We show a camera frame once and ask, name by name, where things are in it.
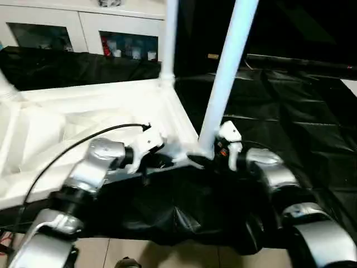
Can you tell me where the white plastic table top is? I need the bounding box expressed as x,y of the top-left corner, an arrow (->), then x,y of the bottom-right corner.
0,78 -> 208,212

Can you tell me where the black plastic mat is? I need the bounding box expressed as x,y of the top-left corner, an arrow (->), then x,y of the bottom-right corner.
0,45 -> 357,250

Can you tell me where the long black bar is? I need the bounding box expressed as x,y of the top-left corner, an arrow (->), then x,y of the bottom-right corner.
245,54 -> 357,73

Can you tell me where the white cabinet with glass doors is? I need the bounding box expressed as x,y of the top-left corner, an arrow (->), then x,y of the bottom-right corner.
0,0 -> 167,61

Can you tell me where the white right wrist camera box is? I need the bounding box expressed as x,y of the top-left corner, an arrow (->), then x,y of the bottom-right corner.
215,121 -> 244,171

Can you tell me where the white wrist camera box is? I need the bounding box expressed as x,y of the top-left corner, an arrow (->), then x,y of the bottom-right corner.
215,121 -> 244,171
126,126 -> 167,175

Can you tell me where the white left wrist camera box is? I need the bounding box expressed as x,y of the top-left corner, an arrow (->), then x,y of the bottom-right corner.
126,126 -> 167,175

